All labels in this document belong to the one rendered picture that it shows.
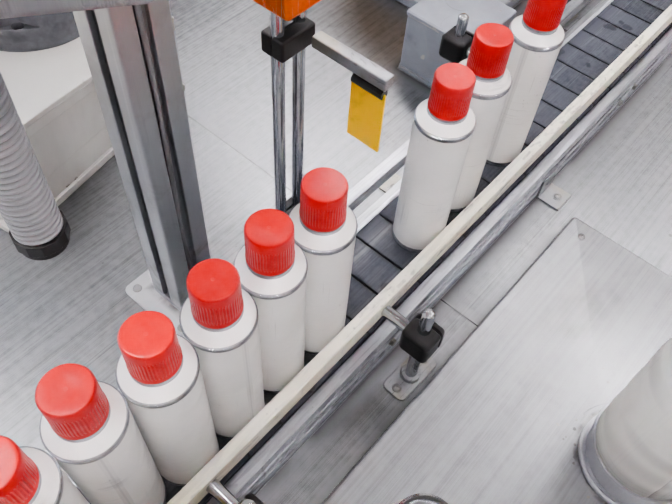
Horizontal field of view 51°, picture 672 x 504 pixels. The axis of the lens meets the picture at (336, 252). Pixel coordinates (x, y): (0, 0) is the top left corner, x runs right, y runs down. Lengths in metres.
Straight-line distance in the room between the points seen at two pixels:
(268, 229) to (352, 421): 0.27
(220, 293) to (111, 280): 0.34
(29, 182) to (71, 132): 0.38
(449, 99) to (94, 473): 0.37
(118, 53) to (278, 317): 0.21
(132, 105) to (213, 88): 0.43
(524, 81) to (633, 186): 0.25
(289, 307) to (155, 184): 0.15
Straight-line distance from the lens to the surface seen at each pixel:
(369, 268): 0.69
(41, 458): 0.46
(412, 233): 0.69
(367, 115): 0.52
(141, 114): 0.52
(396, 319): 0.63
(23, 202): 0.44
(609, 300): 0.74
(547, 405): 0.66
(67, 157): 0.82
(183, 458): 0.55
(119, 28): 0.47
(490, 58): 0.62
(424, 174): 0.62
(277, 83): 0.53
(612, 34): 1.03
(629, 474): 0.60
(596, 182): 0.90
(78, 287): 0.77
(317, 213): 0.49
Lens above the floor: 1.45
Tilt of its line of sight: 55 degrees down
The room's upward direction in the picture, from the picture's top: 5 degrees clockwise
